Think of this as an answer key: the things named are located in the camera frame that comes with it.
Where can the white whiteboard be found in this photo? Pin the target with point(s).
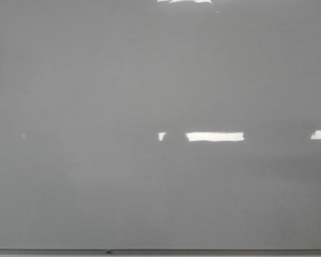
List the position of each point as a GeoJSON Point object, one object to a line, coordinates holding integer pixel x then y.
{"type": "Point", "coordinates": [160, 128]}

